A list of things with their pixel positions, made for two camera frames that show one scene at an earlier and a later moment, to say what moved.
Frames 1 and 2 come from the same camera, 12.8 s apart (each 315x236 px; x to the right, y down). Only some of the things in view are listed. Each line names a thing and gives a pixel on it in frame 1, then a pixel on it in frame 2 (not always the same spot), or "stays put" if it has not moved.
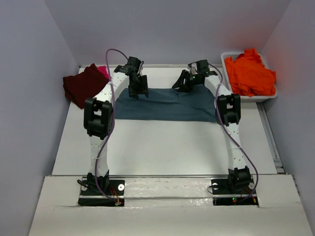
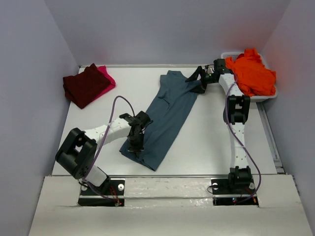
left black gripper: x=144 y=85 -> x=137 y=149
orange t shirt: x=249 y=76 stays put
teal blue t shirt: x=197 y=105 -> x=169 y=113
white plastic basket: x=255 y=99 stays put
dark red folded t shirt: x=83 y=85 stays put
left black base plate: x=102 y=188 stays put
